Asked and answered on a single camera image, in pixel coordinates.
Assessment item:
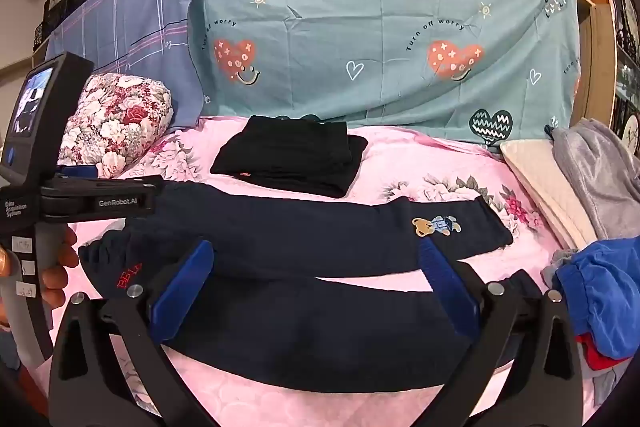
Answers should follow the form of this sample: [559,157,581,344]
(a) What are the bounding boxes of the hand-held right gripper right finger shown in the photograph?
[417,237,586,427]

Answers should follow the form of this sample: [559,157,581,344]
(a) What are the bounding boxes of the cream folded blanket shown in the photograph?
[500,139,601,250]

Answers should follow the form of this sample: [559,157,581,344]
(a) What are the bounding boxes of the blue garment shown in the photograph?
[552,237,640,360]

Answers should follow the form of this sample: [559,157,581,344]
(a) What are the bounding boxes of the red floral pillow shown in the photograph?
[57,73,173,180]

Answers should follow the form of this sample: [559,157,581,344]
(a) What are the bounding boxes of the teal heart-printed sheet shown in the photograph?
[187,0,581,144]

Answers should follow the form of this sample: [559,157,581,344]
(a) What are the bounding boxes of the grey fleece garment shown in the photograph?
[550,118,640,243]

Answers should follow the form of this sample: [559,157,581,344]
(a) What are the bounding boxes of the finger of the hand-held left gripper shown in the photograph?
[92,174,166,196]
[56,164,99,182]

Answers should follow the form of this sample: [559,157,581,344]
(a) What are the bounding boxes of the person's left hand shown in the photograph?
[40,227,80,309]

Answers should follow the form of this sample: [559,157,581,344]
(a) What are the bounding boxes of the pink floral bedsheet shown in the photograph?
[20,117,601,427]

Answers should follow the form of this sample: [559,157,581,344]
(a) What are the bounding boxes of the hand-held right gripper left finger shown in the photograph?
[47,238,217,427]

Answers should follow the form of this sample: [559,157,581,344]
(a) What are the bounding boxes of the folded black pants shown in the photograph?
[210,114,369,199]

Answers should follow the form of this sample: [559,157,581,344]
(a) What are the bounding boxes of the navy pants with bear embroidery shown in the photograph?
[77,179,544,395]

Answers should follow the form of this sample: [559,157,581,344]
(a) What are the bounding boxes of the red garment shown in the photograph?
[575,332,633,370]

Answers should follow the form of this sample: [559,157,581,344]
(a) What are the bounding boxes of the dark display shelf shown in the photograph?
[612,0,640,148]

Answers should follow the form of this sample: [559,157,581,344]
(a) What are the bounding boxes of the blue plaid sheet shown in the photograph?
[45,0,213,128]

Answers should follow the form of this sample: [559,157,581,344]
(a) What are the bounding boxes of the light grey garment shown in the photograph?
[541,248,583,303]

